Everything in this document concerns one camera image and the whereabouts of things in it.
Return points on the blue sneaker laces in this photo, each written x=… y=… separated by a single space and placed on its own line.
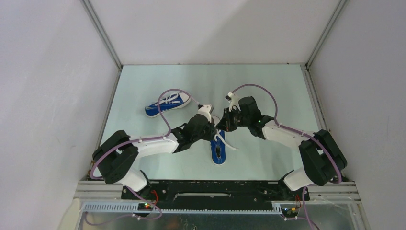
x=218 y=148
x=173 y=101

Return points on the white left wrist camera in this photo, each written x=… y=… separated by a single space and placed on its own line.
x=205 y=110

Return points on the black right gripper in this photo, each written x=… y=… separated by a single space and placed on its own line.
x=225 y=123

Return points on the aluminium frame rail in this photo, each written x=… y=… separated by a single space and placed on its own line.
x=94 y=18

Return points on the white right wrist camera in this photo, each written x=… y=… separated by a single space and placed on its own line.
x=233 y=100

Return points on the blue sneaker tied laces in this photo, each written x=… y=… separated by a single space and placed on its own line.
x=173 y=101

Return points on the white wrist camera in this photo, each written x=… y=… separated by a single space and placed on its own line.
x=233 y=100
x=205 y=110

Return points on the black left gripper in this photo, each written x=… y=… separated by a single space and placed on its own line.
x=212 y=131

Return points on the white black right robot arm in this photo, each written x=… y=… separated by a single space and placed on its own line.
x=321 y=157

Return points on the white shoelace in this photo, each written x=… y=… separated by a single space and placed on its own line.
x=226 y=143

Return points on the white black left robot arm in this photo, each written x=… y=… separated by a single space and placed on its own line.
x=116 y=157

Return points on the grey slotted cable duct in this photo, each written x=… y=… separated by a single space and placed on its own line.
x=135 y=207

